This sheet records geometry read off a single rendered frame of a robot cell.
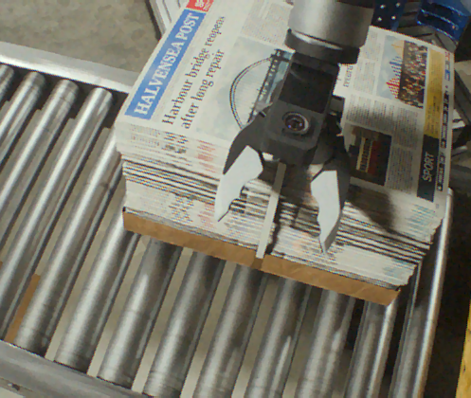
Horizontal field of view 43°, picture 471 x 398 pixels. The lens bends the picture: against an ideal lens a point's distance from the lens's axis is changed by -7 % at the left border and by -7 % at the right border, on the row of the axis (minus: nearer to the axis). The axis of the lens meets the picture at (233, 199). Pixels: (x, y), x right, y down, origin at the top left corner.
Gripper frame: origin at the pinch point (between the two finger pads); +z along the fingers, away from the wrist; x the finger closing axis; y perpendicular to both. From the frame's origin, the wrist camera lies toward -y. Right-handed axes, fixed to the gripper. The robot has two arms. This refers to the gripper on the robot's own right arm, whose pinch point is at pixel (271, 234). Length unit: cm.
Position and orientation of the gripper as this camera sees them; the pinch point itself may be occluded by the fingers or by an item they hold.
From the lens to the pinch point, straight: 63.5
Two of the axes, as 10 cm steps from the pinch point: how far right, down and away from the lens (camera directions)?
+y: 2.2, -4.0, 8.9
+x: -9.5, -2.8, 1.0
